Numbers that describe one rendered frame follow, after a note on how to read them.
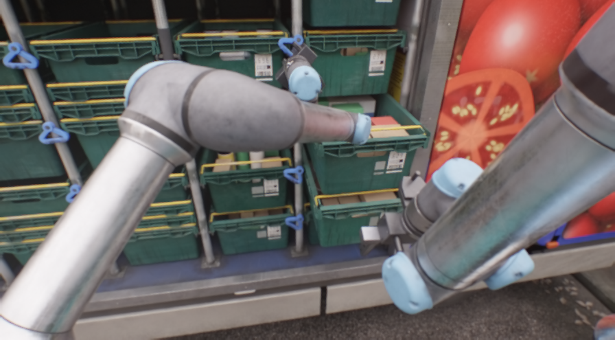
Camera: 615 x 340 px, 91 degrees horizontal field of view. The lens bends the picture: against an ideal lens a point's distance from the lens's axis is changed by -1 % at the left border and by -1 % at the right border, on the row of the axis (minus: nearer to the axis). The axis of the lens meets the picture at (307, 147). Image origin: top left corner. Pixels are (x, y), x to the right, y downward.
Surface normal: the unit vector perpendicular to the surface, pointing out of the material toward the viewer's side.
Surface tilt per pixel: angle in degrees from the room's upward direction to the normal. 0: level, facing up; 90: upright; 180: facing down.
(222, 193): 96
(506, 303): 0
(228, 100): 53
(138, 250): 91
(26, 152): 97
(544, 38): 90
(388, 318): 0
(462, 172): 24
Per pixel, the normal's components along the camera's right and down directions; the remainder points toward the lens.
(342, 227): 0.16, 0.59
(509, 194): -0.88, 0.25
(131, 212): 0.86, 0.22
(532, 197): -0.75, 0.40
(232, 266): 0.00, -0.88
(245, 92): 0.40, -0.40
